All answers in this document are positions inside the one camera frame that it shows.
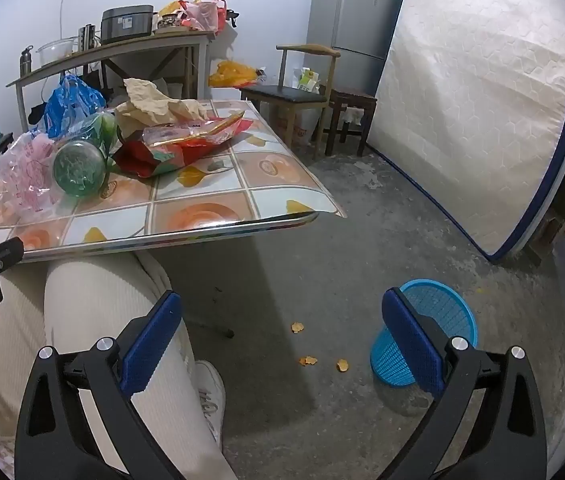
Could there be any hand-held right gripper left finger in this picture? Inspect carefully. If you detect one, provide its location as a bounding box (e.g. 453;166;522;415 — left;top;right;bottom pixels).
15;290;186;480

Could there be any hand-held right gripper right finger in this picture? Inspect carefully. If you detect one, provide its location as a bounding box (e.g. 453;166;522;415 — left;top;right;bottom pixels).
381;287;548;480

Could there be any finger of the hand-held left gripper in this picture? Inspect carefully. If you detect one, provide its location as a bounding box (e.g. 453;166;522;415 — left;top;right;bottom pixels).
0;237;26;276

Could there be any blue mesh wastebasket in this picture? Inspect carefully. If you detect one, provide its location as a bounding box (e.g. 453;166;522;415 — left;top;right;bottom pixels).
370;279;478;387

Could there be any pink clear plastic bag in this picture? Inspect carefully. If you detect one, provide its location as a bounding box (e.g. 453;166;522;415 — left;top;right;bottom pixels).
0;130;70;221

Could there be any blue printed plastic bag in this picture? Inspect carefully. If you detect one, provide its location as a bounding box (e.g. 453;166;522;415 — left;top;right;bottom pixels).
42;74;108;138

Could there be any red snack pouch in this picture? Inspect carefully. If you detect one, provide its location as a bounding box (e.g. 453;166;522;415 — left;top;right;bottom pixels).
112;120;253;179

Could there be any clear gold-trimmed wrapper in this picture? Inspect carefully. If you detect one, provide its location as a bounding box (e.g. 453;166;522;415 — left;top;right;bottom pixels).
140;112;248;148

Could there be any person's left leg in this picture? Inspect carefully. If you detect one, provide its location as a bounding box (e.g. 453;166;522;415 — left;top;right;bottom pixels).
0;280;48;461

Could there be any white shoe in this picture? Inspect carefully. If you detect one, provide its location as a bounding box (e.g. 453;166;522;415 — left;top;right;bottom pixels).
195;360;226;446

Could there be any folding table with tiled cloth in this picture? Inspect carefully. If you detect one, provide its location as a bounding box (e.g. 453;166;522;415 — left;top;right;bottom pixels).
0;99;348;338

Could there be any dark cloth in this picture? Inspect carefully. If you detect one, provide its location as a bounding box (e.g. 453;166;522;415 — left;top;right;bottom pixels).
27;101;52;128

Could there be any crumpled brown paper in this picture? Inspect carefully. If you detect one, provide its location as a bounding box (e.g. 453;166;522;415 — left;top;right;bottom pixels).
115;77;210;136

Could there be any glass bowl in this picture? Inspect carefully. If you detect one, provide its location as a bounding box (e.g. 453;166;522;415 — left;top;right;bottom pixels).
36;36;79;68

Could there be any grey side table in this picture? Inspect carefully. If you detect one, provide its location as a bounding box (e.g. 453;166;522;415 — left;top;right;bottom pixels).
6;30;216;133

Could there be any white mattress with blue edge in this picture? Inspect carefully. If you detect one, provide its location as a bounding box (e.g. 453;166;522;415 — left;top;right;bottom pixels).
365;0;565;263

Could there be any white sack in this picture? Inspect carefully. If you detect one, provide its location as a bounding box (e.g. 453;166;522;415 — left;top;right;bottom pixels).
290;105;323;146

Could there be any dark wooden stool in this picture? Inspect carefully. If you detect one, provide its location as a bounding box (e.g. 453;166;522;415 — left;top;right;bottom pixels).
323;87;378;157

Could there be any grey rice cooker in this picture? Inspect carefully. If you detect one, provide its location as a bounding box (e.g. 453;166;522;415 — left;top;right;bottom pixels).
100;5;158;45

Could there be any large yellow plastic bag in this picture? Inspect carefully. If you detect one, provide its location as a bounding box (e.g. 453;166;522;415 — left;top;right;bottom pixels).
210;60;260;88

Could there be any wooden chair with black seat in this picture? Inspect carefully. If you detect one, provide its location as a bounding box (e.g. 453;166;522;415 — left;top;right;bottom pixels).
240;44;341;161

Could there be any green white carton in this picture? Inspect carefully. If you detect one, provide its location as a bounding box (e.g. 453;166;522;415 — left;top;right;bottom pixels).
297;67;321;93

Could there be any small yellow plastic bag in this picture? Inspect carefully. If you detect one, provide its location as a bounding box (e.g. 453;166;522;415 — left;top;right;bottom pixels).
158;0;189;20

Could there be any red plastic bag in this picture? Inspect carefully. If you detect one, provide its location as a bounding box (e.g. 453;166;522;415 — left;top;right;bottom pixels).
180;0;228;36

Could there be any grey refrigerator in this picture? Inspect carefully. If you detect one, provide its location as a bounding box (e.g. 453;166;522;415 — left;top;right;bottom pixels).
305;0;403;98

